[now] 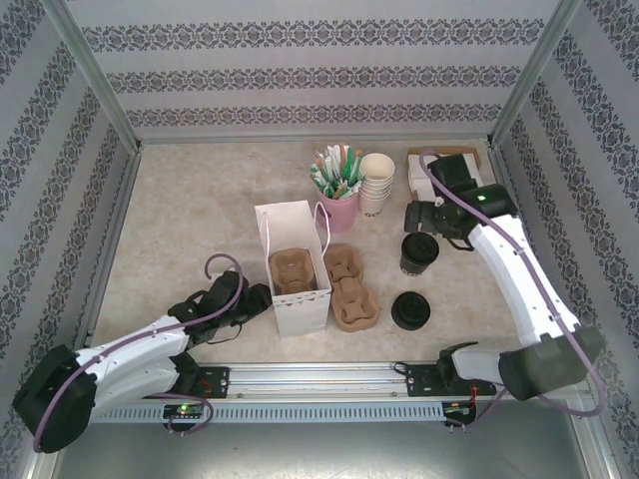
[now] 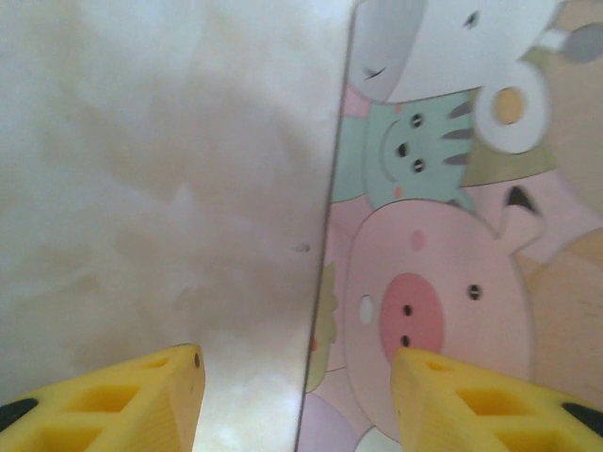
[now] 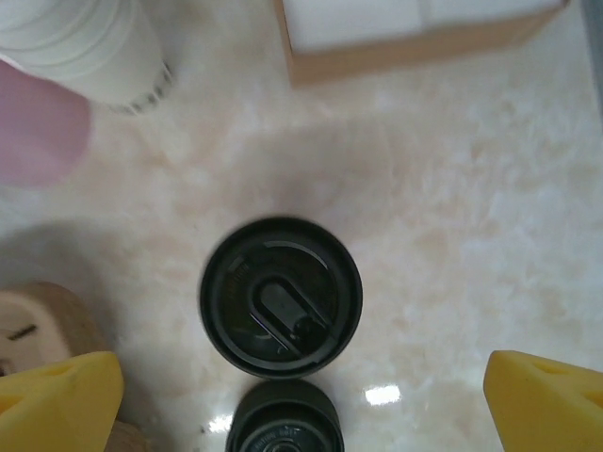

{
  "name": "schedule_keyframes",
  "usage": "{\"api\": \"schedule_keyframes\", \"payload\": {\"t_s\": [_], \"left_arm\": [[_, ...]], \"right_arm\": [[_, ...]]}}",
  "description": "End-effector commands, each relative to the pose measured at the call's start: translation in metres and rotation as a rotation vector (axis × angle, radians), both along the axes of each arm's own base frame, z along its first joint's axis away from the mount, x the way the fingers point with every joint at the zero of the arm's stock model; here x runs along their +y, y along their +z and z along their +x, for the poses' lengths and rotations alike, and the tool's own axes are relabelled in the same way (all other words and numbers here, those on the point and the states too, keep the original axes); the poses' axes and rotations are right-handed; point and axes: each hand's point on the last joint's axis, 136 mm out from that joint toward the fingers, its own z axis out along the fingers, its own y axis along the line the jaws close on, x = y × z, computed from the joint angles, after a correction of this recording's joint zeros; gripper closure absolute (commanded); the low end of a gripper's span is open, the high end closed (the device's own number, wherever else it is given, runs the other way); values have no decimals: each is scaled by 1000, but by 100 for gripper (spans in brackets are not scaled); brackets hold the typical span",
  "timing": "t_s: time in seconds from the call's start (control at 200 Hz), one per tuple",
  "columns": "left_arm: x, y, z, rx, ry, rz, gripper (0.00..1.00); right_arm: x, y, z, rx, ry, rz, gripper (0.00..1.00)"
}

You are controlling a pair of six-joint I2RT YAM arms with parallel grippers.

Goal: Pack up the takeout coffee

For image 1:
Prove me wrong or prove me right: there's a pink holder cup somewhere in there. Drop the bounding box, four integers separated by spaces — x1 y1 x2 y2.
315 192 360 235

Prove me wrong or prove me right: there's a black plastic cup lid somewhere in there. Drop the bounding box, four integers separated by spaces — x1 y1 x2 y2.
390 291 432 332
400 232 441 264

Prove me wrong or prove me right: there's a brown cardboard napkin tray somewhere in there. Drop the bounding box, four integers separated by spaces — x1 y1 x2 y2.
406 146 485 204

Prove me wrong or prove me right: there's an aluminium frame post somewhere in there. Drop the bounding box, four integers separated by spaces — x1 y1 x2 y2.
43 0 144 151
488 0 583 149

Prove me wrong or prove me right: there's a grey slotted cable duct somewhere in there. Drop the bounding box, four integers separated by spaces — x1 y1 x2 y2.
92 401 480 423

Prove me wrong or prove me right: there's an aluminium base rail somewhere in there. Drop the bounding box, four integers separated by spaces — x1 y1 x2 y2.
89 362 585 400

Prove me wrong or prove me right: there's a dark paper coffee cup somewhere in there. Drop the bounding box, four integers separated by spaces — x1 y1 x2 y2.
398 248 436 278

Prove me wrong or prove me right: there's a brown pulp cup carrier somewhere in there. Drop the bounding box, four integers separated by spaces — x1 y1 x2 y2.
268 247 314 295
322 242 383 333

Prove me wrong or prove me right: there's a white paper takeout bag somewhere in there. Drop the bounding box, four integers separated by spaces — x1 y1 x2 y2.
254 199 333 339

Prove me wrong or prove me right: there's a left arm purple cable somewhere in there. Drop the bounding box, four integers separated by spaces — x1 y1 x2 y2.
32 253 246 453

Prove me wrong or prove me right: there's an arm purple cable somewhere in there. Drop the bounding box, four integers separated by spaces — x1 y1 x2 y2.
418 152 608 433
32 253 246 453

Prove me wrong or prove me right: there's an aluminium rear rail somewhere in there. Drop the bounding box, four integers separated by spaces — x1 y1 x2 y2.
137 133 495 147

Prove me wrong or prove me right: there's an aluminium side rail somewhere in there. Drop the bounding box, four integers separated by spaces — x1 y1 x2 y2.
69 147 144 363
487 144 565 358

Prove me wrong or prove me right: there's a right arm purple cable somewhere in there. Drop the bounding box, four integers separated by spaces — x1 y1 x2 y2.
418 152 608 433

